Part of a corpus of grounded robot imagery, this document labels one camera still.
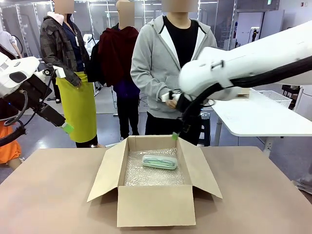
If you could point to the small white handheld object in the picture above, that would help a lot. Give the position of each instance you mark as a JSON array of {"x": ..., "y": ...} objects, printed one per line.
[{"x": 165, "y": 96}]

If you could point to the orange garment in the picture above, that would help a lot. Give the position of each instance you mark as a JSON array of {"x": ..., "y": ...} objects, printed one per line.
[{"x": 8, "y": 143}]

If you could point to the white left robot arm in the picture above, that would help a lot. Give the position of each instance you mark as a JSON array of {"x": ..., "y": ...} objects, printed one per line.
[{"x": 14, "y": 70}]

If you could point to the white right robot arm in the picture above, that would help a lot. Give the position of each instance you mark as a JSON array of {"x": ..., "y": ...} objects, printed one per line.
[{"x": 243, "y": 65}]

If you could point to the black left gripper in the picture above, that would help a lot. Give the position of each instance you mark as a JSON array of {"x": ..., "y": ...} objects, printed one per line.
[{"x": 34, "y": 90}]

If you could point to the cardboard shipping box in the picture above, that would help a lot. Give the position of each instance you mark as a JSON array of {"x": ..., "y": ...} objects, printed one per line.
[{"x": 156, "y": 207}]

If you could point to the person's left hand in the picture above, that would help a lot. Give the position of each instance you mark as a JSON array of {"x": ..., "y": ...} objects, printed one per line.
[{"x": 176, "y": 97}]

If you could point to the mint green glasses case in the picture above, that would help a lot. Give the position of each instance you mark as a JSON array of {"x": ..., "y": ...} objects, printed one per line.
[{"x": 159, "y": 162}]

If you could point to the mannequin dark red cloak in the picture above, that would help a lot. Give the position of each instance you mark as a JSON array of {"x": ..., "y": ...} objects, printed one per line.
[{"x": 120, "y": 61}]

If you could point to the person's right hand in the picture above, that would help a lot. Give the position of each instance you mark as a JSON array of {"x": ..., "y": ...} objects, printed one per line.
[{"x": 171, "y": 103}]

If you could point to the person's right forearm grey sleeve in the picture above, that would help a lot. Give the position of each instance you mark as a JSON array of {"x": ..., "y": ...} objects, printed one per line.
[{"x": 146, "y": 83}]

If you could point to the white side table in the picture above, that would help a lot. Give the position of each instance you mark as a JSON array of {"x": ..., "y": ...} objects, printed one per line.
[{"x": 256, "y": 119}]

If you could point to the mannequin plaid jacket yellow skirt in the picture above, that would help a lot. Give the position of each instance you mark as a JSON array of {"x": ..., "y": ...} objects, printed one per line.
[{"x": 70, "y": 73}]

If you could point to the clear bubble wrap sheet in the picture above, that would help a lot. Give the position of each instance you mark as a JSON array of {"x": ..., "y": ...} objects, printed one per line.
[{"x": 151, "y": 175}]

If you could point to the person in grey hoodie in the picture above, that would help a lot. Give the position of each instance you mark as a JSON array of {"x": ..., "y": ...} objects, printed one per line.
[{"x": 156, "y": 61}]

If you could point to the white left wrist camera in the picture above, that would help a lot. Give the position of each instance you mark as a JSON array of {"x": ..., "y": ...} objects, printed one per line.
[{"x": 58, "y": 72}]

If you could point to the grey crumpled sheet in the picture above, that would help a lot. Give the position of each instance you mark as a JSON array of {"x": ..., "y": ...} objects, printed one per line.
[{"x": 304, "y": 186}]

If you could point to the white plastic basket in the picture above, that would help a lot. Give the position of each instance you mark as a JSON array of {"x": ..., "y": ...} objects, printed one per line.
[{"x": 273, "y": 97}]

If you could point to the black plastic stool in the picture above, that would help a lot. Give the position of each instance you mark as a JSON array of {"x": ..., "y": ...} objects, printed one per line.
[{"x": 205, "y": 129}]

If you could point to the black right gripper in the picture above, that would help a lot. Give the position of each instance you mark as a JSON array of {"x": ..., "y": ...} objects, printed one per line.
[{"x": 183, "y": 104}]

